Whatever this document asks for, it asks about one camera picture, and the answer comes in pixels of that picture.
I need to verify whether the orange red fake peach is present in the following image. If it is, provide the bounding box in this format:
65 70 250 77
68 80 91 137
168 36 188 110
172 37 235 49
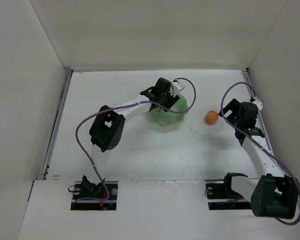
204 110 219 125

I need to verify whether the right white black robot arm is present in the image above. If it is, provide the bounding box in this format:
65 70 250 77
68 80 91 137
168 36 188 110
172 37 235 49
219 98 298 220

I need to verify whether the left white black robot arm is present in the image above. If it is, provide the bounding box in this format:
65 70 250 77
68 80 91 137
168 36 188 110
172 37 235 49
89 77 185 177

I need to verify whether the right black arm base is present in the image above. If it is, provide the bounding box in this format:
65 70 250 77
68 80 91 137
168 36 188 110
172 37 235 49
204 181 251 211

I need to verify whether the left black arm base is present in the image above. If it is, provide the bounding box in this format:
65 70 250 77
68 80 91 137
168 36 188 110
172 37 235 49
68 175 119 211

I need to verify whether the green scalloped fruit bowl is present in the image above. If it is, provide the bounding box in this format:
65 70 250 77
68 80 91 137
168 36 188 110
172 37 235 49
148 94 189 127

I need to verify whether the right aluminium table rail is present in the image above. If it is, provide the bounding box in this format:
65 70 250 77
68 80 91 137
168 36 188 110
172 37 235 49
242 70 285 178

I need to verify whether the aluminium table rail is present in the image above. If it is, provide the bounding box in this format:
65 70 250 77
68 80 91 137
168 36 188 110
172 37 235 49
242 70 285 178
38 67 74 180

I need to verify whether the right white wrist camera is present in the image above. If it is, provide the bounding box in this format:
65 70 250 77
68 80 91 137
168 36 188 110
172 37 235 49
250 97 263 111

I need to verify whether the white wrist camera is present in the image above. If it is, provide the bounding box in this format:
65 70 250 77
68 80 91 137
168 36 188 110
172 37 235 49
169 78 185 97
250 97 263 111

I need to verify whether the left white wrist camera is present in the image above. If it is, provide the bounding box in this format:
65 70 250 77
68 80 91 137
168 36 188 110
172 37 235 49
169 78 185 97

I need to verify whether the left aluminium table rail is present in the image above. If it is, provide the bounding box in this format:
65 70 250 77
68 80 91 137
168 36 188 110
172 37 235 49
38 67 74 180

